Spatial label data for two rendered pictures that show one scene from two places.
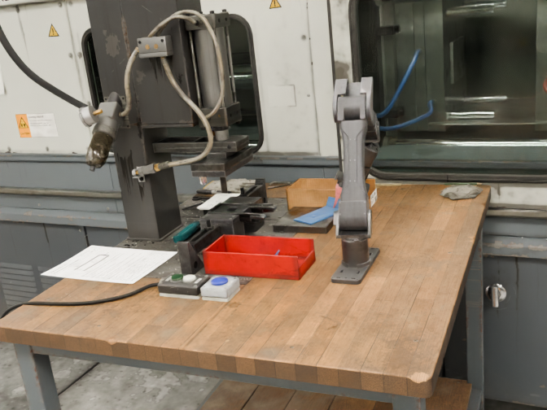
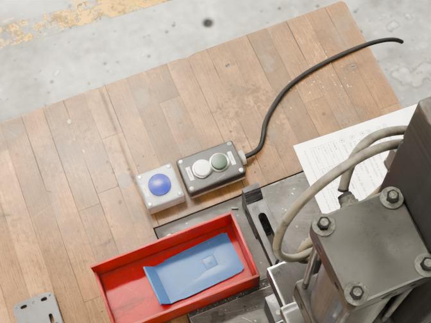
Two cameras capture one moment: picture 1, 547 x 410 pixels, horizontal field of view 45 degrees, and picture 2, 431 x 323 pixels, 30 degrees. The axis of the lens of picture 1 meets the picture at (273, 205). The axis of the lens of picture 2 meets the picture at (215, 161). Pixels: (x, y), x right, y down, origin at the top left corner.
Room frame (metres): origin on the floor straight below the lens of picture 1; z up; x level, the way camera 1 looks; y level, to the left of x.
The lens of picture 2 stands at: (1.84, -0.12, 2.22)
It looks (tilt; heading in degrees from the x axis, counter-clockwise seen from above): 67 degrees down; 138
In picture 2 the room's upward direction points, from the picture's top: 4 degrees counter-clockwise
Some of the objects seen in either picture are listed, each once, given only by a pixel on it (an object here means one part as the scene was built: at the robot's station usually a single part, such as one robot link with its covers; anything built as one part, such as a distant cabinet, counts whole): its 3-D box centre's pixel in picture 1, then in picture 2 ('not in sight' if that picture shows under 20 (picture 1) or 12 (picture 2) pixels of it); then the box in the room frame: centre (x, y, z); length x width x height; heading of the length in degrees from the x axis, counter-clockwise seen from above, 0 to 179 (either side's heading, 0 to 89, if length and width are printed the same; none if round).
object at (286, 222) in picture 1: (308, 219); not in sight; (1.83, -0.10, 0.91); 0.17 x 0.16 x 0.02; 156
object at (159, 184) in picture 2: (220, 283); (160, 185); (1.40, 0.14, 0.93); 0.04 x 0.04 x 0.02
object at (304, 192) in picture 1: (331, 195); not in sight; (1.97, -0.18, 0.93); 0.25 x 0.13 x 0.08; 66
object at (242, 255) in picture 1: (259, 255); (176, 275); (1.53, 0.05, 0.93); 0.25 x 0.12 x 0.06; 66
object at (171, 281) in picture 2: not in sight; (194, 268); (1.54, 0.08, 0.92); 0.15 x 0.07 x 0.03; 70
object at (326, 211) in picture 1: (320, 210); not in sight; (1.83, -0.13, 0.93); 0.15 x 0.07 x 0.03; 131
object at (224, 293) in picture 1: (220, 294); (161, 191); (1.40, 0.14, 0.90); 0.07 x 0.07 x 0.06; 66
